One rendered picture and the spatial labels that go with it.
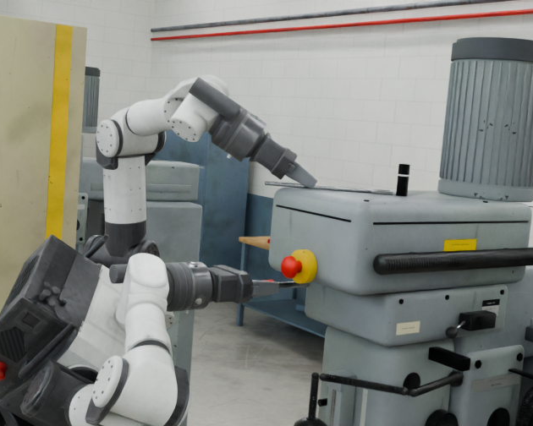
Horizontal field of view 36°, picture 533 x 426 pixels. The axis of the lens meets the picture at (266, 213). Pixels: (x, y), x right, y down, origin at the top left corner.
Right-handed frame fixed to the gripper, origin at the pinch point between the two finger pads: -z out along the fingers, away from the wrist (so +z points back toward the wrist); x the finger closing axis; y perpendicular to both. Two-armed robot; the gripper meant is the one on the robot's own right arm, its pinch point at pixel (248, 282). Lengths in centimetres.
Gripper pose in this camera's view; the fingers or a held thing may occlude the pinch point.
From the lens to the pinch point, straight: 157.8
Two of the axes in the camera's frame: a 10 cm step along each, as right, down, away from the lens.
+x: -5.8, -1.4, 8.0
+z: -8.1, 0.0, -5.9
